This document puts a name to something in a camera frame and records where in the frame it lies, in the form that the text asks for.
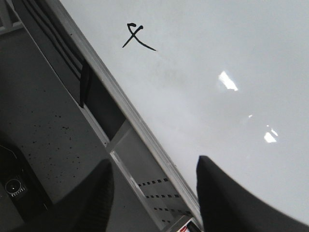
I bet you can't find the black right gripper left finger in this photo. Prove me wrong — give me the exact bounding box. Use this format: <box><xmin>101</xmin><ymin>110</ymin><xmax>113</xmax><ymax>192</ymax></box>
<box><xmin>14</xmin><ymin>159</ymin><xmax>114</xmax><ymax>232</ymax></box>

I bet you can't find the black camera device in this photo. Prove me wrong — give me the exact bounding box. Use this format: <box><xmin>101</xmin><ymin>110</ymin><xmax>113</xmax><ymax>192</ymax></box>
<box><xmin>0</xmin><ymin>145</ymin><xmax>53</xmax><ymax>222</ymax></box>

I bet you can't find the white whiteboard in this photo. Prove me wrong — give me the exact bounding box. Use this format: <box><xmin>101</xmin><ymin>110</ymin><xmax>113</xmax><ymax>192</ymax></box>
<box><xmin>62</xmin><ymin>0</ymin><xmax>309</xmax><ymax>223</ymax></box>

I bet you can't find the white perforated metal panel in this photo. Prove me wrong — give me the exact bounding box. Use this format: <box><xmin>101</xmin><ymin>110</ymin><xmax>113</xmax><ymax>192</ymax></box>
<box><xmin>108</xmin><ymin>123</ymin><xmax>194</xmax><ymax>231</ymax></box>

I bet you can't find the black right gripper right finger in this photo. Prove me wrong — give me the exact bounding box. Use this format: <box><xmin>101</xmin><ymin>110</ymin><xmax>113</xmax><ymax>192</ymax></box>
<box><xmin>196</xmin><ymin>156</ymin><xmax>309</xmax><ymax>232</ymax></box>

